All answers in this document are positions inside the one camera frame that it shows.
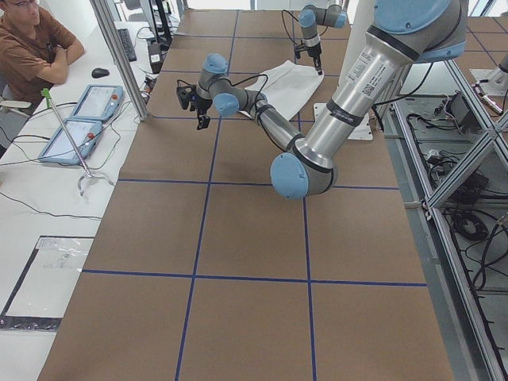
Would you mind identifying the metal rod stand green tip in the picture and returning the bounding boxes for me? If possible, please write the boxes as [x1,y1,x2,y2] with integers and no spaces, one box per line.
[41,88,114,197]

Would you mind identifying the black box under frame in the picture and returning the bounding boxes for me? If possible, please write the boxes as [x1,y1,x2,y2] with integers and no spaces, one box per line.
[445,91,477,133]

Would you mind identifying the blue teach pendant near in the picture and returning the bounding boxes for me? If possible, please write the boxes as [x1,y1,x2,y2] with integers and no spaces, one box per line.
[37,118,103,166]

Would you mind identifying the black computer mouse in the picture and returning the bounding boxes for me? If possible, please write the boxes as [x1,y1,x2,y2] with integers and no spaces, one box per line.
[91,67,110,79]

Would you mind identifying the black power adapter box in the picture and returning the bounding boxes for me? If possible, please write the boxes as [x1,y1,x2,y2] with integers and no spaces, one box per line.
[148,42,164,74]

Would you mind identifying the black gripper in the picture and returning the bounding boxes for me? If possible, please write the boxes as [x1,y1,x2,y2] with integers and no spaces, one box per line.
[307,45,323,75]
[192,93,213,130]

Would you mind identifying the blue teach pendant far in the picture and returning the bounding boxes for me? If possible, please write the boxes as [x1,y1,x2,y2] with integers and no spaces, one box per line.
[71,84,124,122]

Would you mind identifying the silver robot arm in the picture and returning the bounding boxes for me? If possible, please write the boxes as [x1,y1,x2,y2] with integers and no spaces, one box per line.
[177,1,468,199]
[294,1,347,75]

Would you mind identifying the aluminium frame post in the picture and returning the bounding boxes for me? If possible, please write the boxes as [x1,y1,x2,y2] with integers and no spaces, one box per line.
[90,0,148,121]

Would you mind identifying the black bordered white sheet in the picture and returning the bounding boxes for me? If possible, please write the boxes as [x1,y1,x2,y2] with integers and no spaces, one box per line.
[1,236,94,332]

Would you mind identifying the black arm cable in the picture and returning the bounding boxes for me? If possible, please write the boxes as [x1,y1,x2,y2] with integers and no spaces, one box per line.
[280,9,306,52]
[229,73,269,104]

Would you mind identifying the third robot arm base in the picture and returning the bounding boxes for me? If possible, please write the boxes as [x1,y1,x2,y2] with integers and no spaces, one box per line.
[470,56,507,114]

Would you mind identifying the white camera stand column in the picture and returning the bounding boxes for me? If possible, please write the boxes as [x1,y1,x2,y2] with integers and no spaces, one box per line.
[313,0,382,141]

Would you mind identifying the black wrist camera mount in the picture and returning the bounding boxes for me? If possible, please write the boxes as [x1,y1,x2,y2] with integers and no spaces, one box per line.
[176,79,196,111]
[294,42,307,60]

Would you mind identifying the blue teach pendant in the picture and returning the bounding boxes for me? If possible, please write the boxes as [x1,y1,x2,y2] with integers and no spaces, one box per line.
[71,84,124,122]
[37,118,103,166]

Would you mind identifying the white long-sleeve printed shirt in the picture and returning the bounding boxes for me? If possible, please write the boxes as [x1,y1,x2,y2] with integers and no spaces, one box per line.
[246,60,324,121]

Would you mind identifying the person in brown shirt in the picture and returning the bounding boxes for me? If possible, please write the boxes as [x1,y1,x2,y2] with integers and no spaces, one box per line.
[1,1,85,106]

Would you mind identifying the black keyboard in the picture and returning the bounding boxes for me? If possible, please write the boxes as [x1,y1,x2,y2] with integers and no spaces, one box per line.
[117,28,137,62]

